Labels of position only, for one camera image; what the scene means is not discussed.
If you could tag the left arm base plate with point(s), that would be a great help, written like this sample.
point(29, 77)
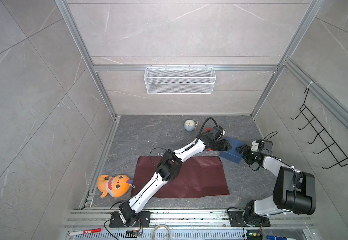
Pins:
point(144, 218)

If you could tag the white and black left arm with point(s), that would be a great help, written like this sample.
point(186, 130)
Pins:
point(167, 170)

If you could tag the black wire hook rack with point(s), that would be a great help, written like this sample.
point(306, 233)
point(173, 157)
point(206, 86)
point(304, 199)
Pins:
point(321, 133)

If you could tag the white wire mesh basket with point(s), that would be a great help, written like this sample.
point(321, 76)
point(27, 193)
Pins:
point(179, 80)

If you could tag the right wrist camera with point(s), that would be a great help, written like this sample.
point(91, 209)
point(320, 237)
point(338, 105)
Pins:
point(262, 146)

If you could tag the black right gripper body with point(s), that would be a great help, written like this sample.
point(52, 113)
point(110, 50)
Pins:
point(250, 155)

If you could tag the blue and white marker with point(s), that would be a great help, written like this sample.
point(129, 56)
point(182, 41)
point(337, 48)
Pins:
point(278, 238)

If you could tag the small round white clock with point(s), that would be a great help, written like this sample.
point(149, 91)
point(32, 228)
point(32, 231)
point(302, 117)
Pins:
point(190, 125)

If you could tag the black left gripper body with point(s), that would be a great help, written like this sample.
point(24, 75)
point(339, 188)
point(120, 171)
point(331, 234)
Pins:
point(219, 144)

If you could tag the red tape dispenser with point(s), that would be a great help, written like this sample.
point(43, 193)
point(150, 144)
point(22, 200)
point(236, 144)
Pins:
point(208, 139)

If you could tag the red and white marker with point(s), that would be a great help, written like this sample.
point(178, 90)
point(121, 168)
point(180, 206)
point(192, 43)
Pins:
point(83, 232)

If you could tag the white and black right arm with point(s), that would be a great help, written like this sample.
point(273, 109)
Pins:
point(294, 191)

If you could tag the aluminium front rail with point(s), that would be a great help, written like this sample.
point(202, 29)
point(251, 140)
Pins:
point(203, 224)

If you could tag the orange plush toy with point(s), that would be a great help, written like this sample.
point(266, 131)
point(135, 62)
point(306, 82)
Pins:
point(114, 186)

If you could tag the dark red wrapping paper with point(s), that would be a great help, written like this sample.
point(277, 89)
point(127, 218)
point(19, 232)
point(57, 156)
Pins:
point(199, 177)

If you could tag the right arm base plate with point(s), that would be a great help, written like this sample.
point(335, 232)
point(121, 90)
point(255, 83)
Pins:
point(241, 218)

